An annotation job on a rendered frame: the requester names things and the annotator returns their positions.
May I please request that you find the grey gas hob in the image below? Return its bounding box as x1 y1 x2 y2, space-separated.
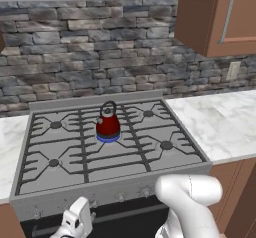
9 90 213 222

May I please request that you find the black oven door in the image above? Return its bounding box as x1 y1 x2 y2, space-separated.
19 195 172 238

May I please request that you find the brown wooden wall cupboard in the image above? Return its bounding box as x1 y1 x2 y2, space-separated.
174 0 256 58

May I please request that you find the beige wall socket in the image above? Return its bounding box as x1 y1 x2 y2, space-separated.
226 60 241 81

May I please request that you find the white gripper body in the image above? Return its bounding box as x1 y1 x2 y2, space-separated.
49 227 68 238

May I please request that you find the red kettle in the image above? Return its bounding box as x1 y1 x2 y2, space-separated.
95 100 121 144

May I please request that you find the grey cupboard handle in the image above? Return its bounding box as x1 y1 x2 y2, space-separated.
218 0 235 45

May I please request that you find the brown wooden base cupboard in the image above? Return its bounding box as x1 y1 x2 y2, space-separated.
207 157 256 238
0 202 26 238

